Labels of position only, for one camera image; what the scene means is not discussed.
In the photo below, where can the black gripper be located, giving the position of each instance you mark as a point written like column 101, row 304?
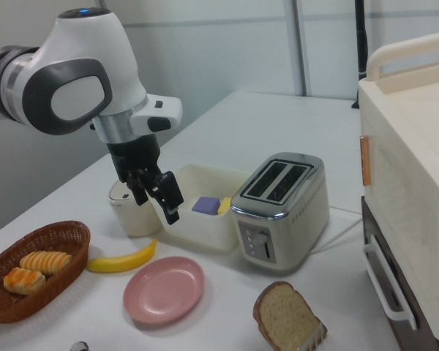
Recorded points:
column 133, row 155

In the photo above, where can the brown bread slice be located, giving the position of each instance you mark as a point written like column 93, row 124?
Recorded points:
column 283, row 316

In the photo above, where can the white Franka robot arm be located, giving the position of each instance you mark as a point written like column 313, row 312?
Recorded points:
column 77, row 62

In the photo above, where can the cream and chrome toaster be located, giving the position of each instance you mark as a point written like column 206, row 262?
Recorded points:
column 278, row 219

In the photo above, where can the ridged long bread roll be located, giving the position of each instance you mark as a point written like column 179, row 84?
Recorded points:
column 45, row 261

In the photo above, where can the small white lidded bin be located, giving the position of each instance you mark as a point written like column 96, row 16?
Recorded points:
column 131, row 217

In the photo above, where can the purple block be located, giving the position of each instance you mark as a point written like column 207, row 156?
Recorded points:
column 205, row 205

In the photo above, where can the white plastic container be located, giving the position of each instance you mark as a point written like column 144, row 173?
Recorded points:
column 205, row 228

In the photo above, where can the yellow block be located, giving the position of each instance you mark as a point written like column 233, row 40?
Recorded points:
column 225, row 205

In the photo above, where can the yellow banana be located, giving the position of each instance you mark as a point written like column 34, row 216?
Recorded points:
column 120, row 261

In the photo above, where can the pink plate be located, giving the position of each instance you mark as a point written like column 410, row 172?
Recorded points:
column 164, row 290

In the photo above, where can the brown wicker basket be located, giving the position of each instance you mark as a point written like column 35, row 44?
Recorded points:
column 64, row 237

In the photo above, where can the square glazed pastry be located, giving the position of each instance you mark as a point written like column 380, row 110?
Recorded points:
column 23, row 281

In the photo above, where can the dark wooden box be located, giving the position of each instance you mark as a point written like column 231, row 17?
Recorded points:
column 395, row 278

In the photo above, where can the black pole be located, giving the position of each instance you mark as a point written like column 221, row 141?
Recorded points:
column 361, row 40

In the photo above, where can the cream storage cabinet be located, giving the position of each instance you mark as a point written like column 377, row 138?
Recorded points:
column 409, row 146

